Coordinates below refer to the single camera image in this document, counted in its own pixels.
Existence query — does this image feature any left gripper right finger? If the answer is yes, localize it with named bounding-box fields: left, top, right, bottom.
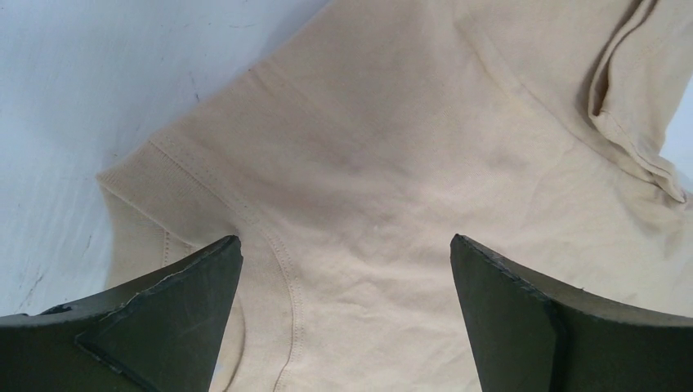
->
left=450, top=235, right=692, bottom=391

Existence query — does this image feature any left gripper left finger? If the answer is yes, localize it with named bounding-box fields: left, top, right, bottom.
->
left=1, top=236, right=243, bottom=391

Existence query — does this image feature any beige t shirt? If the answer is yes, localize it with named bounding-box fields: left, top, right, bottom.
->
left=98, top=1, right=692, bottom=391

